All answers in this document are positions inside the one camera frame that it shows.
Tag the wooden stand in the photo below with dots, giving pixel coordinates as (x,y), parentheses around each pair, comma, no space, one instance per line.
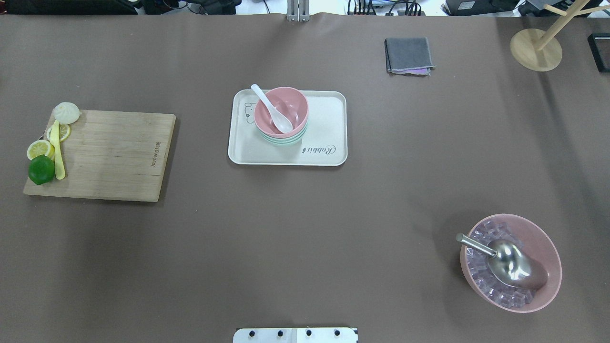
(537,49)

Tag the metal mounting bracket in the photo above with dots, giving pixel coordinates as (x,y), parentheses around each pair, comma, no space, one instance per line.
(298,10)

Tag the black box at edge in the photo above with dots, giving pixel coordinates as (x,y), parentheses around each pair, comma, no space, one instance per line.
(599,44)

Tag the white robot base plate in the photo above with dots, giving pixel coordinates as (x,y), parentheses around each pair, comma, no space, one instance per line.
(330,334)

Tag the folded grey cloth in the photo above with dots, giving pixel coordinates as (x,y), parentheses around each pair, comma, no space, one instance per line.
(408,56)

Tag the white steamed bun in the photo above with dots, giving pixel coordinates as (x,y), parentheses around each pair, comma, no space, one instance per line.
(66,113)

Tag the bamboo cutting board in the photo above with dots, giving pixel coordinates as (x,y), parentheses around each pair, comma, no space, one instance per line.
(113,155)

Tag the top green bowl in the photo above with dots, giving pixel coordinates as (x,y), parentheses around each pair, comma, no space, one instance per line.
(286,137)

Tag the small pink bowl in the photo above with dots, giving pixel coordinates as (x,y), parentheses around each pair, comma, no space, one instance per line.
(292,103)

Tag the green bowl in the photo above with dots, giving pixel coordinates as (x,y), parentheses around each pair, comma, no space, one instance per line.
(282,141)
(285,140)
(286,137)

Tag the bottom green bowl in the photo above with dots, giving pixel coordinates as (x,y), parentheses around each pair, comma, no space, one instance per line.
(282,141)

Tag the metal ice scoop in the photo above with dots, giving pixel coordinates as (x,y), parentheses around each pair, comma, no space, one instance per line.
(508,263)

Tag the large pink bowl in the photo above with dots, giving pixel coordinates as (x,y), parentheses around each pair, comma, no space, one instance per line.
(537,245)

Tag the cream rabbit tray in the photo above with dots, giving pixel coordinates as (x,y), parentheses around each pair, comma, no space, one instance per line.
(324,142)

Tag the green lime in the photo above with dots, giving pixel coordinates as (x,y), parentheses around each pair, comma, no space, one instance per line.
(41,170)

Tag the yellow plastic knife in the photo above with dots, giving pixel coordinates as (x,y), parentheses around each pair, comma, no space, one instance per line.
(54,135)

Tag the clear ice cubes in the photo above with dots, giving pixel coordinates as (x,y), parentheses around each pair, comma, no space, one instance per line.
(485,281)

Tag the white ceramic spoon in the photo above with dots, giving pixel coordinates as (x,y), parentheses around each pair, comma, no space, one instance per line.
(282,123)

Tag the middle green bowl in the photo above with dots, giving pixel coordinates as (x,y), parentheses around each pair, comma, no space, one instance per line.
(285,140)

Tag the lemon slice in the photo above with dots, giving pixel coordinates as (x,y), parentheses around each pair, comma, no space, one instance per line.
(64,132)
(40,148)

